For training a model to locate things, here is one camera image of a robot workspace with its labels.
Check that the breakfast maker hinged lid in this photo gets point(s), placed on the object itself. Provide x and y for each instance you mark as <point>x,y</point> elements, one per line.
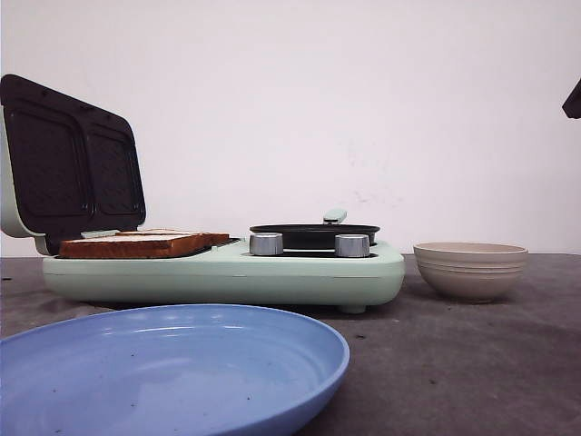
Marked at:
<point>67,167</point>

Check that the black round frying pan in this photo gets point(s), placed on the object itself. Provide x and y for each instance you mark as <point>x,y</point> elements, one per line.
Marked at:
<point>317,236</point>

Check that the beige ribbed ceramic bowl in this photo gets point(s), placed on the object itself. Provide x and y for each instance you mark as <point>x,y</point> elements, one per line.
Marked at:
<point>475,272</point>

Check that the right silver control knob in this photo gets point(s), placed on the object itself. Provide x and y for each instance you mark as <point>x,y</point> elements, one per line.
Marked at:
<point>352,245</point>

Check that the blue plastic plate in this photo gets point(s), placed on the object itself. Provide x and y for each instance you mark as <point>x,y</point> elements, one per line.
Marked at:
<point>195,369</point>

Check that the white bread slice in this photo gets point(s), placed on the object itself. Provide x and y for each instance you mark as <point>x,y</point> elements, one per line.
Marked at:
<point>213,237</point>
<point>133,246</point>

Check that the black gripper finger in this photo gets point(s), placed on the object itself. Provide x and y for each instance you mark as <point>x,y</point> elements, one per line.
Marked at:
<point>572,105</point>

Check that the mint green breakfast maker base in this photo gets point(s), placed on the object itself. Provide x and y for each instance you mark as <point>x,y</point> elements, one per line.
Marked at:
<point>229,273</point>

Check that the left silver control knob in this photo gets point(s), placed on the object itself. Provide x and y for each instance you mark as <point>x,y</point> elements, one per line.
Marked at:
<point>266,244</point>

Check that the silver control knob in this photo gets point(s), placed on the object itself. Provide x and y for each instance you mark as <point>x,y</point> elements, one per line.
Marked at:
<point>266,244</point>
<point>352,245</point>

